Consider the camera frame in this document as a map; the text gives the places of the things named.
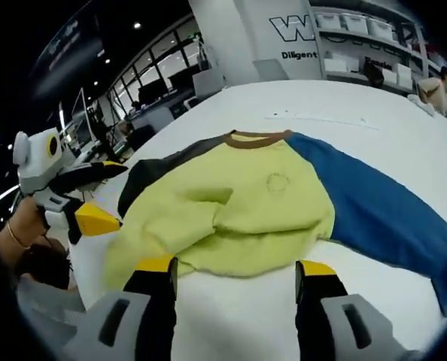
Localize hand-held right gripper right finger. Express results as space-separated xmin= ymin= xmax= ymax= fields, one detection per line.
xmin=293 ymin=258 xmax=412 ymax=361

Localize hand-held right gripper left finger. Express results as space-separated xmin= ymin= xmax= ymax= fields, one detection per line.
xmin=63 ymin=252 xmax=179 ymax=361

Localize yellow blue grey garment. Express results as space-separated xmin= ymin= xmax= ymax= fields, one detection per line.
xmin=102 ymin=129 xmax=447 ymax=317

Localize person's left hand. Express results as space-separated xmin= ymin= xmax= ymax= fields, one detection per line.
xmin=11 ymin=195 xmax=50 ymax=245

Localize black cabinet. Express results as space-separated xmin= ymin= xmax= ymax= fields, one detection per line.
xmin=129 ymin=126 xmax=157 ymax=147

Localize grey office counter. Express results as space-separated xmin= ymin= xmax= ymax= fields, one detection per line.
xmin=127 ymin=103 xmax=175 ymax=131

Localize grey mesh office chair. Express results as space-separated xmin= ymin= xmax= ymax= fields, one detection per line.
xmin=16 ymin=278 xmax=87 ymax=361

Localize black computer monitor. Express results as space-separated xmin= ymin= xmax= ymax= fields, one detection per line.
xmin=169 ymin=73 xmax=194 ymax=93
xmin=138 ymin=84 xmax=168 ymax=102

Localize small white appliance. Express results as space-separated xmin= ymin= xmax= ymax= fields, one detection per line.
xmin=170 ymin=99 xmax=198 ymax=116

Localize dark hanging display screen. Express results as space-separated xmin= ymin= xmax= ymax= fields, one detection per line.
xmin=38 ymin=20 xmax=106 ymax=72

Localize white crumpled cloth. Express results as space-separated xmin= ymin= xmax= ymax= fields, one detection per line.
xmin=407 ymin=93 xmax=435 ymax=117

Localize black backpack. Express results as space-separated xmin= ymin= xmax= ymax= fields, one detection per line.
xmin=362 ymin=59 xmax=385 ymax=88

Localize metal storage shelf rack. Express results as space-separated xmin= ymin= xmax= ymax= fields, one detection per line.
xmin=309 ymin=3 xmax=435 ymax=91

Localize rows of white storage bins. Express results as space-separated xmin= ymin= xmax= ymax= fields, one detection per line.
xmin=313 ymin=11 xmax=415 ymax=87

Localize gold bracelet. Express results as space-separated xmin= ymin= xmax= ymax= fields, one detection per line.
xmin=6 ymin=220 xmax=32 ymax=250

